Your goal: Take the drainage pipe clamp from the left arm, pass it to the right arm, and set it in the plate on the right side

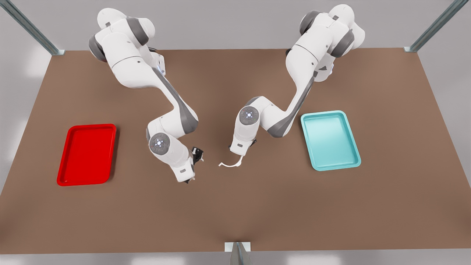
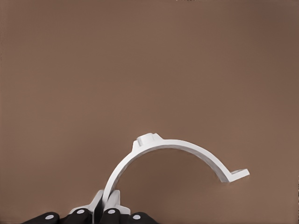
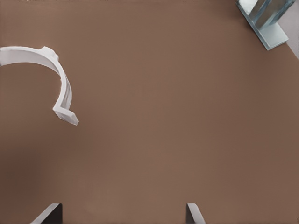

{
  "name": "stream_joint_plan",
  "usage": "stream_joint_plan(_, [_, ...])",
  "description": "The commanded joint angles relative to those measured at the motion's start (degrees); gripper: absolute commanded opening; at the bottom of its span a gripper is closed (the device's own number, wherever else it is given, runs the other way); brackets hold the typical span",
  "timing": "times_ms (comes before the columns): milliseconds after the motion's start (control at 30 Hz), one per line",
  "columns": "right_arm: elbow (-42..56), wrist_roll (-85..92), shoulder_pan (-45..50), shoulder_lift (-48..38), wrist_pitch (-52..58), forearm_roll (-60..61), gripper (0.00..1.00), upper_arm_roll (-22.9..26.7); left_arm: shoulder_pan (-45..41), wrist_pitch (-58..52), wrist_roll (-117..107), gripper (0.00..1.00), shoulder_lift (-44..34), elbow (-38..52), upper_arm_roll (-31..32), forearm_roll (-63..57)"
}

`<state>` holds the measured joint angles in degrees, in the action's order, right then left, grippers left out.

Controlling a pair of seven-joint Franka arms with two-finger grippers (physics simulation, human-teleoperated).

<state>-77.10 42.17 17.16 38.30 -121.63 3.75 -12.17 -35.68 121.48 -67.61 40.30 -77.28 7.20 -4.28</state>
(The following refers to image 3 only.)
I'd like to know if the white drainage pipe clamp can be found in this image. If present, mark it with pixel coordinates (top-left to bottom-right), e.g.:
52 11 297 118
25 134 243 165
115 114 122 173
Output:
0 46 79 127

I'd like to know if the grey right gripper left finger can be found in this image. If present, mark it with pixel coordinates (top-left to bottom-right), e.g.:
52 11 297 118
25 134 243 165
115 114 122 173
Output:
29 203 63 224

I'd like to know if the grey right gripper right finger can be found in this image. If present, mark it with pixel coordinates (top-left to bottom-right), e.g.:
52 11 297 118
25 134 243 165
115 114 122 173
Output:
186 203 206 224

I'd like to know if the silver frame post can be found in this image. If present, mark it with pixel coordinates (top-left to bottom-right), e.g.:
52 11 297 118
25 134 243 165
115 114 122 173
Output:
235 0 296 51

